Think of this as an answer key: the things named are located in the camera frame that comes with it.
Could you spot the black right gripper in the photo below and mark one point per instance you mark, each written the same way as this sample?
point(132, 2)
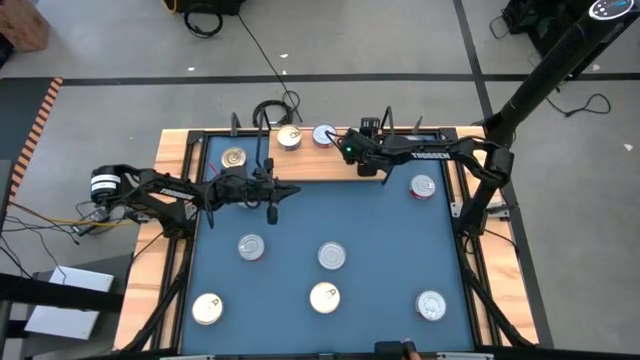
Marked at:
point(365, 147)

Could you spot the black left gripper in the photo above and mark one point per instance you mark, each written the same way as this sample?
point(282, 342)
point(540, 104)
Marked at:
point(245, 187)

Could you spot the blue label silver-top can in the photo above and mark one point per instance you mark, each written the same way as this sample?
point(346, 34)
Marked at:
point(331, 255)
point(320, 140)

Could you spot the blue label gold-top can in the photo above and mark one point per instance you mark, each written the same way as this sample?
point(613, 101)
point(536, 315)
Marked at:
point(207, 308)
point(324, 297)
point(289, 136)

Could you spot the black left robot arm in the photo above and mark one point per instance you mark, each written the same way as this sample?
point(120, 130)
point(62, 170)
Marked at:
point(165, 192)

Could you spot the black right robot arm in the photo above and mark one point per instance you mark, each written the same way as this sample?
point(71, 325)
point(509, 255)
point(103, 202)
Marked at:
point(430, 152)

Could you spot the black equipment case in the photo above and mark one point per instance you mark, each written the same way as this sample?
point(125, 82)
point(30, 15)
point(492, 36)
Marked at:
point(210, 5)

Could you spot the black handheld device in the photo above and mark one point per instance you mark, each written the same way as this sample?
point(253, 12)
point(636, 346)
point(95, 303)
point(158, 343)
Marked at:
point(390, 351)

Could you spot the person's hand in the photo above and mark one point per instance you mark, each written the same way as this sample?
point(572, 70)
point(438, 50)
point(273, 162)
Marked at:
point(410, 351)

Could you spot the black metal beam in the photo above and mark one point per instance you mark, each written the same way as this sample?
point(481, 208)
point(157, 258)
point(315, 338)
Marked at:
point(90, 300)

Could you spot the black tower fan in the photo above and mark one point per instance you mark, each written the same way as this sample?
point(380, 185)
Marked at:
point(550, 65)

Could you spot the white flat panel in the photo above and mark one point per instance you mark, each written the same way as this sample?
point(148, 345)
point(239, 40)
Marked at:
point(70, 320)

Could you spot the black orange-striped floor mat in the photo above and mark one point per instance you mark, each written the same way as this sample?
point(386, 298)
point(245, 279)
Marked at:
point(20, 115)

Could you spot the cardboard box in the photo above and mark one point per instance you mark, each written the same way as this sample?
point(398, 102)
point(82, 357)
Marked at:
point(20, 25)

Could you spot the black metal rig frame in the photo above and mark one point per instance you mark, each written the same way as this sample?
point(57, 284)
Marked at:
point(196, 137)

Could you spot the white metal bracket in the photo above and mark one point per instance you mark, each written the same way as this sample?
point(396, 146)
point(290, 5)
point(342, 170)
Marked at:
point(187, 357)
point(465, 356)

